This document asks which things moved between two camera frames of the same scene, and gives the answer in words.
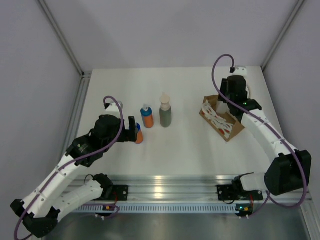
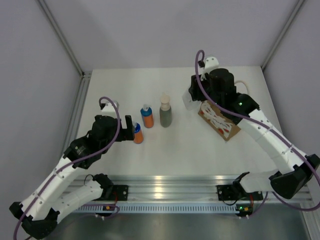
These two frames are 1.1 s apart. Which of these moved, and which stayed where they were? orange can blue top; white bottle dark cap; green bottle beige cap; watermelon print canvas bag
Moved: white bottle dark cap
Stayed: orange can blue top; watermelon print canvas bag; green bottle beige cap
